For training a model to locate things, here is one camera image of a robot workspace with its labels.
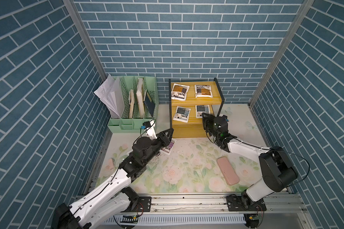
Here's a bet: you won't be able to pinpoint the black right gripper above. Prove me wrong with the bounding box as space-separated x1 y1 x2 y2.
201 114 219 142

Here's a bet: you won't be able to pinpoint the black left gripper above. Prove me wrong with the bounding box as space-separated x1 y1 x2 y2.
140 127 173 165

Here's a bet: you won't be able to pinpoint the purple coffee bag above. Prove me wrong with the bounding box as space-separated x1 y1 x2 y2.
161 138 176 155

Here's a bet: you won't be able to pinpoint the teal coffee bag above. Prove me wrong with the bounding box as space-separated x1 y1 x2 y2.
173 106 191 123
196 105 211 118

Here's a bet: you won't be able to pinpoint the wooden black-frame three-tier shelf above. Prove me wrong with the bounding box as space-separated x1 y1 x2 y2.
168 78 225 138

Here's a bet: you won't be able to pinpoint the yellow coffee bag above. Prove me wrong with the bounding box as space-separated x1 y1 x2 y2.
171 84 190 101
195 85 213 98

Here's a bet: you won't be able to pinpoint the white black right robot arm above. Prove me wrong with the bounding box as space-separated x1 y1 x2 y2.
202 113 298 210

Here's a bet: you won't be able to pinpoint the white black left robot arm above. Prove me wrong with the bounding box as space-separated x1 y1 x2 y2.
51 128 174 229

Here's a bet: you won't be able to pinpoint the dark navy notebook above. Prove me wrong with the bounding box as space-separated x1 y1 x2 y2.
144 90 156 117

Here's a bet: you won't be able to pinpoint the green plastic file organizer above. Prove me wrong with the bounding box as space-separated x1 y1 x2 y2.
108 76 159 133

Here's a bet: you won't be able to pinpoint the pink eyeglass case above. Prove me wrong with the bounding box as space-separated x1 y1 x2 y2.
217 156 240 186

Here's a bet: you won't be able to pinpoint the thick cream book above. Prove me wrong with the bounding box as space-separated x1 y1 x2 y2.
136 78 145 118

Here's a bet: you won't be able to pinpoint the thin beige book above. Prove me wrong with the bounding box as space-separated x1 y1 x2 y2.
129 89 135 119

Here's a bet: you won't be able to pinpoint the white paper sheets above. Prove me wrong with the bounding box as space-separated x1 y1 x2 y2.
94 74 125 118

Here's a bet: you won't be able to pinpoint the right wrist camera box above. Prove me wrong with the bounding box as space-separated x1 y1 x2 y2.
220 115 229 122

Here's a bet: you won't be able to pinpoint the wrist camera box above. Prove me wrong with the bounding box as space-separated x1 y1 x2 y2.
220 115 229 122
142 119 157 139

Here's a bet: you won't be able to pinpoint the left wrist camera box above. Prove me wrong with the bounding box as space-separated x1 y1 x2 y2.
142 119 157 139

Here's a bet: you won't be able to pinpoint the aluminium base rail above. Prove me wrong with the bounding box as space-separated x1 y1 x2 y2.
62 191 313 229

